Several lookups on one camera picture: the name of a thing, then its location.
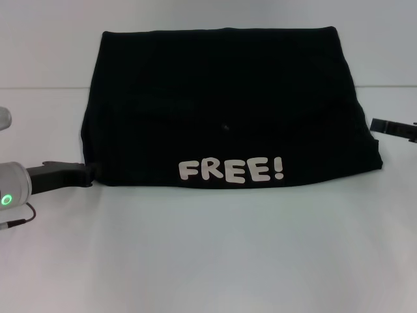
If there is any left arm gripper cable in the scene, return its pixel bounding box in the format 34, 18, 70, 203
0, 201, 37, 231

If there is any black t-shirt with white print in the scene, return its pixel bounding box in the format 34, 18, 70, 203
79, 25, 385, 190

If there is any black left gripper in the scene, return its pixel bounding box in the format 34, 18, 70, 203
25, 160, 98, 196

